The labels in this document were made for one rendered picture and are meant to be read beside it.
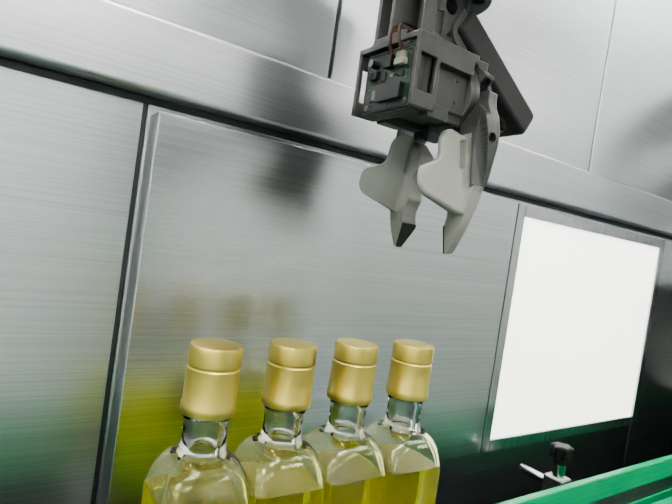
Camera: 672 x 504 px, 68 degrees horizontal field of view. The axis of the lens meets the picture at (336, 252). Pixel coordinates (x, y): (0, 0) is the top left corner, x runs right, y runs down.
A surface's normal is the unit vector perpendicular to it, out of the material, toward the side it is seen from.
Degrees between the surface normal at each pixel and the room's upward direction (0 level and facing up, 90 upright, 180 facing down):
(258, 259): 90
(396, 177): 100
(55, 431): 90
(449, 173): 80
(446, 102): 90
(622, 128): 90
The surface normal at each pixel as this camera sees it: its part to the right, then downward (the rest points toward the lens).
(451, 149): 0.57, -0.07
